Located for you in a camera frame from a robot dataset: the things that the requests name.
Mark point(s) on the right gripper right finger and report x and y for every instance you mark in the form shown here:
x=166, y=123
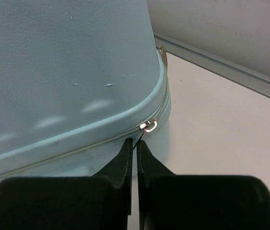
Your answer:
x=168, y=201

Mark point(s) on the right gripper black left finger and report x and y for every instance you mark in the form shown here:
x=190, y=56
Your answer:
x=98, y=202

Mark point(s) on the silver zipper pull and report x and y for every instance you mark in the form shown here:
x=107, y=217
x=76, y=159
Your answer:
x=147, y=127

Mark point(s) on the light blue suitcase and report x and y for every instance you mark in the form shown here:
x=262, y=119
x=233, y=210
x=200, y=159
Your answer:
x=75, y=74

